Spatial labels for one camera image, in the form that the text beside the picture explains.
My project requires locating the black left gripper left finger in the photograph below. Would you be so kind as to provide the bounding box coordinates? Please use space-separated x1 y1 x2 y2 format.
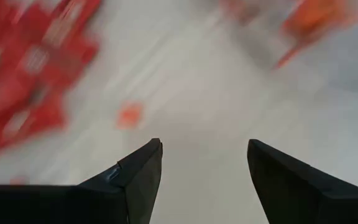
0 138 163 224

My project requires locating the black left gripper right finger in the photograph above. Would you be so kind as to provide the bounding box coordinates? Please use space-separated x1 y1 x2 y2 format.
247 139 358 224

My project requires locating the orange Reese's candy pack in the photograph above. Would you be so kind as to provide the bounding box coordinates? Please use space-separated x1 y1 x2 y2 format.
275 0 358 69

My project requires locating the small orange candy piece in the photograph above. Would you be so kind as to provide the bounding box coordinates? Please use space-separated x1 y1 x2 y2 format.
116 102 144 130

